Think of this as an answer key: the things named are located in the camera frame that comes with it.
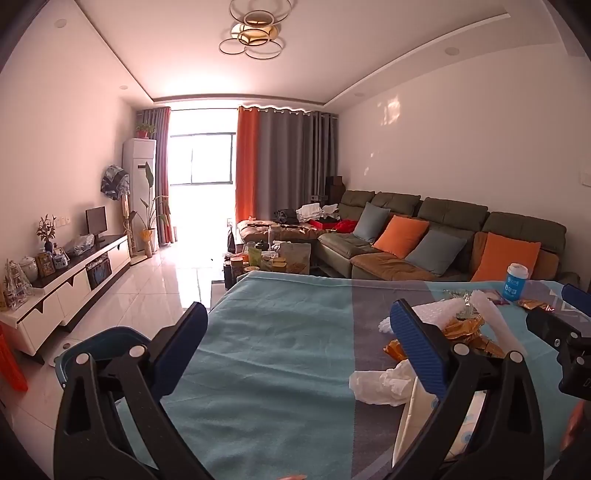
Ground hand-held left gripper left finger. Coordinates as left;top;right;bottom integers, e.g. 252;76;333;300
53;301;209;480

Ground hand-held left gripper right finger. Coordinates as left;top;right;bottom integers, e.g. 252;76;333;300
389;299;543;480

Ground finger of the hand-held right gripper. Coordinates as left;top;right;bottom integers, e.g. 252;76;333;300
562;284;591;319
525;308;583;354

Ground white paper cup blue dots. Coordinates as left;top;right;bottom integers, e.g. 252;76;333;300
392;376;490;472

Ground blue trash bin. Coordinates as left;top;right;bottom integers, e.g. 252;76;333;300
54;326;151;384

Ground person's right hand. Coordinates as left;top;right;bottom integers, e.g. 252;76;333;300
560;401;591;455

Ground white foam net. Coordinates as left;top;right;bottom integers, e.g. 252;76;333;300
378;298;467;335

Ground blue cup with white lid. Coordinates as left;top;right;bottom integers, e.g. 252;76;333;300
503;263;529;303

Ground white crumpled tissue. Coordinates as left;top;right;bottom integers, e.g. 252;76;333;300
348;360;419;407

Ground brown seat cover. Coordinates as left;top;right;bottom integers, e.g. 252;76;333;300
353;251;472;280

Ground orange pillow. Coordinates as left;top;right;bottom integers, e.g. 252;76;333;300
471;232;542;283
373;215;430;259

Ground large grey blue pillow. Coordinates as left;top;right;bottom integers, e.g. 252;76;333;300
406;229;468;277

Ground cluttered coffee table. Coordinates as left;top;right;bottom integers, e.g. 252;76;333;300
224;240;315;289

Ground tall leafy plant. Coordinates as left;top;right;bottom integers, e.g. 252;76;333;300
129;161;169;232

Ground white tv cabinet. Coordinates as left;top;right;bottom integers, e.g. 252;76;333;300
0;233;132;356

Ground small grey blue pillow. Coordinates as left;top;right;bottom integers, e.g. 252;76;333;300
355;202;391;243

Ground green sectional sofa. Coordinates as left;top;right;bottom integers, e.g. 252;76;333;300
238;189;583;284

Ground red clothes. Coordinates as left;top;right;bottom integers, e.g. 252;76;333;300
308;218;358;234

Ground brown paper bag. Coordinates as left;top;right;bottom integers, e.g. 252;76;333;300
279;241;311;277

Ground black monitor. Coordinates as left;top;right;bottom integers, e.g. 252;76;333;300
85;206;108;241

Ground white clothes pile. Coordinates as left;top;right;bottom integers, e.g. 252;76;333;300
295;203;340;222

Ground white standing air conditioner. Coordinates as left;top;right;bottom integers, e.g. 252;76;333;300
122;137;157;252

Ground standing fan with patterned cover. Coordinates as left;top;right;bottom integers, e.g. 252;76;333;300
99;164;134;257

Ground bonsai in blue vase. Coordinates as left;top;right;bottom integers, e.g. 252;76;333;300
37;215;57;252

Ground glass ship model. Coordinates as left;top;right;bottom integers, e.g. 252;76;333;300
4;258;34;310

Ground window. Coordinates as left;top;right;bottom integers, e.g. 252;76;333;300
168;134;232;185

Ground gold ring ceiling lamp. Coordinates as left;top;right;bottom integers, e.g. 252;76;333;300
218;0;296;60

